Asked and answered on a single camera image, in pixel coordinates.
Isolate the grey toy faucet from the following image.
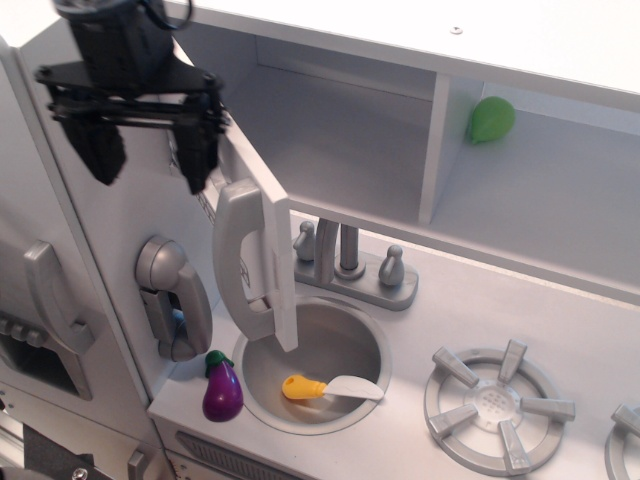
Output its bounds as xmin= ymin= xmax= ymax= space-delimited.
xmin=293 ymin=219 xmax=419 ymax=311

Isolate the white toy kitchen cabinet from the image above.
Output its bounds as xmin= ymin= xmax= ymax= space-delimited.
xmin=1 ymin=1 xmax=639 ymax=479

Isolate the grey ice dispenser panel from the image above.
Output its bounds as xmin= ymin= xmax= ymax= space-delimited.
xmin=1 ymin=312 xmax=93 ymax=401

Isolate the green toy pear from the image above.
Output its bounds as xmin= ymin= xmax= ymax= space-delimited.
xmin=469 ymin=96 xmax=516 ymax=144

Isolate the grey stove burner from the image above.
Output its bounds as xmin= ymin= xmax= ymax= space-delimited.
xmin=604 ymin=404 xmax=639 ymax=480
xmin=424 ymin=339 xmax=576 ymax=477

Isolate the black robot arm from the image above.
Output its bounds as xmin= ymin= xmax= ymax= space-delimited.
xmin=35 ymin=1 xmax=228 ymax=195

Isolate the grey oven handle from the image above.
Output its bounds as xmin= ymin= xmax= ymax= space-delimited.
xmin=127 ymin=450 xmax=149 ymax=480

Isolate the purple toy eggplant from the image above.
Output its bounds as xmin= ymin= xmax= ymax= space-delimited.
xmin=202 ymin=350 xmax=244 ymax=422

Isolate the grey toy phone handset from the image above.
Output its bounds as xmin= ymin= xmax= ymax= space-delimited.
xmin=135 ymin=236 xmax=212 ymax=362

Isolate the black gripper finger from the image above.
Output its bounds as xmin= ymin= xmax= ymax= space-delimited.
xmin=173 ymin=128 xmax=220 ymax=195
xmin=62 ymin=119 xmax=126 ymax=185

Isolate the grey fridge door handle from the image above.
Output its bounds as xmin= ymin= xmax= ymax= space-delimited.
xmin=23 ymin=240 xmax=95 ymax=355

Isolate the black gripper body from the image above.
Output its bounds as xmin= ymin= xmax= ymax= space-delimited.
xmin=35 ymin=19 xmax=227 ymax=135

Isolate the yellow handled toy knife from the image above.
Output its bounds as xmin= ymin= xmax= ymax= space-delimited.
xmin=281 ymin=374 xmax=384 ymax=401

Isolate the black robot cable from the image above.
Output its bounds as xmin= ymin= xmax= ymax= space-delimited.
xmin=144 ymin=0 xmax=195 ymax=31

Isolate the round metal sink bowl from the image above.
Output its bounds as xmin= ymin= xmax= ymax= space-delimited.
xmin=233 ymin=297 xmax=392 ymax=435

